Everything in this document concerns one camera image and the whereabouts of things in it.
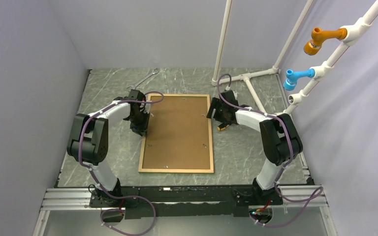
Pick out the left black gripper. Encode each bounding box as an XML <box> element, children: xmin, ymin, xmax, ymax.
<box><xmin>127</xmin><ymin>110</ymin><xmax>151</xmax><ymax>137</ymax></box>

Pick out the black yellow screwdriver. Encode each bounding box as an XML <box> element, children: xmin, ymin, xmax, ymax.
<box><xmin>217</xmin><ymin>123</ymin><xmax>231</xmax><ymax>131</ymax></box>

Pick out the green wooden photo frame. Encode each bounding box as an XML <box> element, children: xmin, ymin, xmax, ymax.
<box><xmin>138</xmin><ymin>94</ymin><xmax>214</xmax><ymax>174</ymax></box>

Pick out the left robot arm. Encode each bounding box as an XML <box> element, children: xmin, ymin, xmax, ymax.
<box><xmin>66</xmin><ymin>89</ymin><xmax>150</xmax><ymax>207</ymax></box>

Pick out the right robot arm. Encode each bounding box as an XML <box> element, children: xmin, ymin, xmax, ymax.
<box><xmin>206</xmin><ymin>90</ymin><xmax>303</xmax><ymax>204</ymax></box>

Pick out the silver open-end wrench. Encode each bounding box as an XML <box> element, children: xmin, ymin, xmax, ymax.
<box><xmin>127</xmin><ymin>68</ymin><xmax>159</xmax><ymax>89</ymax></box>

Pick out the blue pipe fitting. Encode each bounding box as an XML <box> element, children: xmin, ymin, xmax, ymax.
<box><xmin>283</xmin><ymin>68</ymin><xmax>315</xmax><ymax>91</ymax></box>

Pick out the orange pipe fitting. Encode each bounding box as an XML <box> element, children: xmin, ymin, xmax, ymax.
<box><xmin>303</xmin><ymin>28</ymin><xmax>347</xmax><ymax>56</ymax></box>

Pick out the white PVC pipe rack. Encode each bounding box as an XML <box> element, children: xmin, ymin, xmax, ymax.
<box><xmin>205</xmin><ymin>0</ymin><xmax>378</xmax><ymax>131</ymax></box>

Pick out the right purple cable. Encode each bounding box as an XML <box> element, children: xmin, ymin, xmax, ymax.
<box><xmin>217</xmin><ymin>73</ymin><xmax>324</xmax><ymax>228</ymax></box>

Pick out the purple cable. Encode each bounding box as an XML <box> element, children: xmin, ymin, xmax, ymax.
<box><xmin>77</xmin><ymin>91</ymin><xmax>165</xmax><ymax>236</ymax></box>
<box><xmin>217</xmin><ymin>73</ymin><xmax>324</xmax><ymax>228</ymax></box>

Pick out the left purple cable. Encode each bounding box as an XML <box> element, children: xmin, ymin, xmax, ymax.
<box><xmin>77</xmin><ymin>91</ymin><xmax>165</xmax><ymax>236</ymax></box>

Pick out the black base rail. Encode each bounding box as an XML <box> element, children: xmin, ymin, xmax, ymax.
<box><xmin>88</xmin><ymin>184</ymin><xmax>283</xmax><ymax>219</ymax></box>

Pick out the aluminium extrusion frame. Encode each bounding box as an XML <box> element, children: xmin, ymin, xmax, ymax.
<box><xmin>34</xmin><ymin>185</ymin><xmax>338</xmax><ymax>236</ymax></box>

